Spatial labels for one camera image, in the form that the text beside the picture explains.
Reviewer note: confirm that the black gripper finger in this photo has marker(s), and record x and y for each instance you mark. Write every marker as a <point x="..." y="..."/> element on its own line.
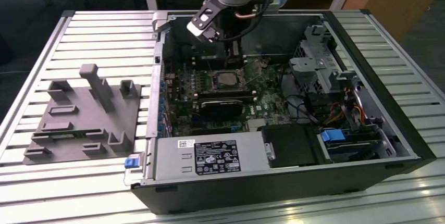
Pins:
<point x="230" y="52"/>
<point x="238" y="49"/>

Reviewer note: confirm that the silver square CPU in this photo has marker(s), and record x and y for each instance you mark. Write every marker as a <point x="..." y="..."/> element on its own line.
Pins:
<point x="228" y="78"/>

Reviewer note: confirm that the CPU socket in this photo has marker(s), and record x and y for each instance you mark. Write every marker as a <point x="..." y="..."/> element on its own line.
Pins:
<point x="211" y="83"/>

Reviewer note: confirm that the black plastic drive cover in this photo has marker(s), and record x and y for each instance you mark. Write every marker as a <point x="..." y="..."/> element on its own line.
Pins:
<point x="291" y="146"/>

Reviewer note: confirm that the silver metal drive cage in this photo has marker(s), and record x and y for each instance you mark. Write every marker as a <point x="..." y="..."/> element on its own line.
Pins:
<point x="313" y="65"/>

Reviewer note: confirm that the green motherboard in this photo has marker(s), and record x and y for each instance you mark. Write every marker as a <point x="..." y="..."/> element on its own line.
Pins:
<point x="271" y="104"/>

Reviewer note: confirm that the silver finned heat sink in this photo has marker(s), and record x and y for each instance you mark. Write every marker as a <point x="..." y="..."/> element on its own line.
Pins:
<point x="255" y="124"/>

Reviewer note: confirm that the blue disk carrier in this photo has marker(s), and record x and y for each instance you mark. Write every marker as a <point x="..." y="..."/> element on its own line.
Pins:
<point x="331" y="135"/>

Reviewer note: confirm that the grey power supply unit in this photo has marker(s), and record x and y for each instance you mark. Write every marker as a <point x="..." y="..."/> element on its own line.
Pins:
<point x="170" y="161"/>

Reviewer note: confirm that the wooden cabinet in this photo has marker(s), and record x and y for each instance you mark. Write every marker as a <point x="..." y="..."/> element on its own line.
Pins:
<point x="399" y="0"/>

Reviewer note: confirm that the grey plastic parts rack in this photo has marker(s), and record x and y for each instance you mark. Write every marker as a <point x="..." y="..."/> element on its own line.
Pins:
<point x="87" y="130"/>

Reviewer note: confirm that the blue case latch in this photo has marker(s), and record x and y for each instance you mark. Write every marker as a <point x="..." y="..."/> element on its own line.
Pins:
<point x="131" y="162"/>

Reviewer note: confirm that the black open PC case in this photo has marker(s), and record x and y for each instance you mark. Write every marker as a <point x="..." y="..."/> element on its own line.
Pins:
<point x="243" y="198"/>

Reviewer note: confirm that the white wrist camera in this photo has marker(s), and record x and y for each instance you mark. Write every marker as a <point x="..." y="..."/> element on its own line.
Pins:
<point x="199" y="26"/>

